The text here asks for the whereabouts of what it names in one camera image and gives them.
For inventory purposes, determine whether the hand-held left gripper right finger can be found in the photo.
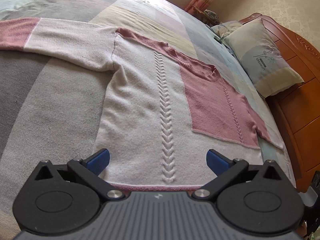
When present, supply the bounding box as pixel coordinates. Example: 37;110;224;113
192;149;286;201

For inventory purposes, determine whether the small printed pillow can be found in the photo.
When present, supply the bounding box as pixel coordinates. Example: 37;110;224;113
211;20;242;39

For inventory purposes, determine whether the bed with patchwork sheet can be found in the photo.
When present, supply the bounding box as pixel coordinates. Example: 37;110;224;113
0;0;298;240

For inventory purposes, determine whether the grey cloth bundle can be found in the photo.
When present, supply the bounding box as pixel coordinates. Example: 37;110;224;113
204;9;220;23

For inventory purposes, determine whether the large printed pillow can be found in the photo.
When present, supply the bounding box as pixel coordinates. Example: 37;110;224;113
222;19;304;98

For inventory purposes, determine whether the wooden headboard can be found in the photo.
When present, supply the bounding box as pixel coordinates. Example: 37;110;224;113
237;12;320;193

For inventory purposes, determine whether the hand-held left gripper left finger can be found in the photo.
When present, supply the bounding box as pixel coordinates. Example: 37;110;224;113
34;148;124;201

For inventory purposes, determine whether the pink and white sweater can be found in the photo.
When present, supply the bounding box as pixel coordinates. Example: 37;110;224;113
0;17;285;193

